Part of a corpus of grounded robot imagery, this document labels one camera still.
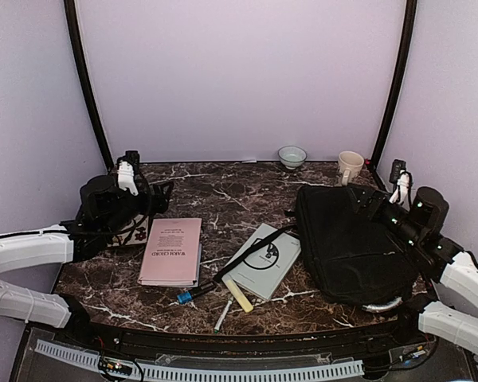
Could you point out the black frame post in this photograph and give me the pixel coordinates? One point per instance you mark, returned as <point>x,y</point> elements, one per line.
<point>396,83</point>
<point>85,83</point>

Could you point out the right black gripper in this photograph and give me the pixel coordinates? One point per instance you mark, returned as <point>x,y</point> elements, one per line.
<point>378,198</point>

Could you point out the cream mug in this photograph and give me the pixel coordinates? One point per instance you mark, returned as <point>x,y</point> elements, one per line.
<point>350,165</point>

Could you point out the floral placemat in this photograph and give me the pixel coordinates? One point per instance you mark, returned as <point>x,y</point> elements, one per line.
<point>134,233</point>

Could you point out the white pen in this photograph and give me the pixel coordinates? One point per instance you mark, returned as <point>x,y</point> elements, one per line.
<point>222,317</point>

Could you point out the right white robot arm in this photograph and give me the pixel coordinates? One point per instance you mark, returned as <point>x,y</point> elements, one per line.
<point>457,272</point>

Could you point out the black student bag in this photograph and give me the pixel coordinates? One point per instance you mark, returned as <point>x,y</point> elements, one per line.
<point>351,260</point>

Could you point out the blue black marker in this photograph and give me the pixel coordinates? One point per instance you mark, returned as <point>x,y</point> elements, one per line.
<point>196,292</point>

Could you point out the grey notebook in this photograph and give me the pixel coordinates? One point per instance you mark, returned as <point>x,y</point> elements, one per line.
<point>263,271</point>

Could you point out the yellow highlighter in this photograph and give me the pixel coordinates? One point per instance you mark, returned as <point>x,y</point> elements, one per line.
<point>237,293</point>

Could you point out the small white bowl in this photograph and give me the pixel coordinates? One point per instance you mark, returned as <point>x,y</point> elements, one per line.
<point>292,157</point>

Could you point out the white cable duct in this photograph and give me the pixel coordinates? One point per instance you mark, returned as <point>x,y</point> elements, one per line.
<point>178,368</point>

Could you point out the left black frame post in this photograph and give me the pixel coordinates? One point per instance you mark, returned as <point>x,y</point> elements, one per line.
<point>85,83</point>

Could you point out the right black frame post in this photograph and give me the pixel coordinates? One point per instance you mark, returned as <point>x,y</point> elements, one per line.
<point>396,83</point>

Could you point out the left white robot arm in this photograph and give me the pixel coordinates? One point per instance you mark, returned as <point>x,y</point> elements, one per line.
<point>50,245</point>

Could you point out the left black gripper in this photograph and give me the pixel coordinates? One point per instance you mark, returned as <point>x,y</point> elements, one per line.
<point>161,202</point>

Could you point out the black front table rail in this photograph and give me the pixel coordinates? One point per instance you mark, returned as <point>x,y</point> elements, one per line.
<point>282,328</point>

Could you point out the pink book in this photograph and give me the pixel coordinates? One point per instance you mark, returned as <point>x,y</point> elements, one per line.
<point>172,254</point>

